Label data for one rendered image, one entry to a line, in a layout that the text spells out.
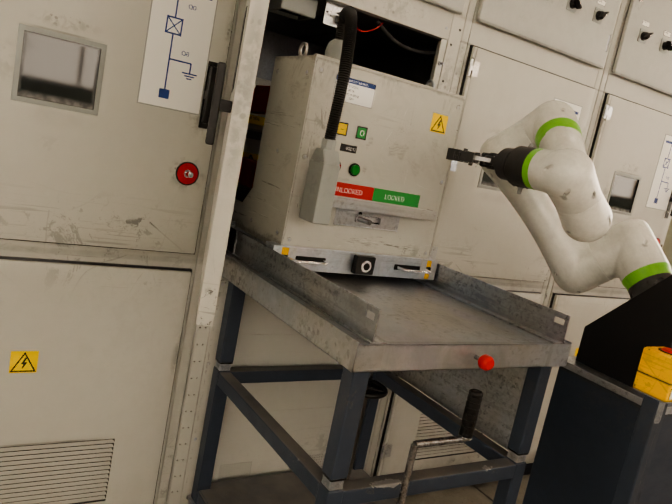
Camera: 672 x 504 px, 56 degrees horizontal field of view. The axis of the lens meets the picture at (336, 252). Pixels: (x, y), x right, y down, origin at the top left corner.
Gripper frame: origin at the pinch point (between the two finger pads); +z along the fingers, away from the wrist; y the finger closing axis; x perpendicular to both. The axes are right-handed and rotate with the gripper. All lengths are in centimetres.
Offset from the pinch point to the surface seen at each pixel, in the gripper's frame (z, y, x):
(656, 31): 31, 112, 61
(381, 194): 13.4, -11.5, -14.0
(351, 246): 13.5, -17.6, -28.9
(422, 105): 13.6, -4.1, 11.2
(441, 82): 33.4, 17.0, 21.5
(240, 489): 25, -31, -106
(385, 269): 12.3, -5.7, -34.2
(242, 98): -24, -71, 1
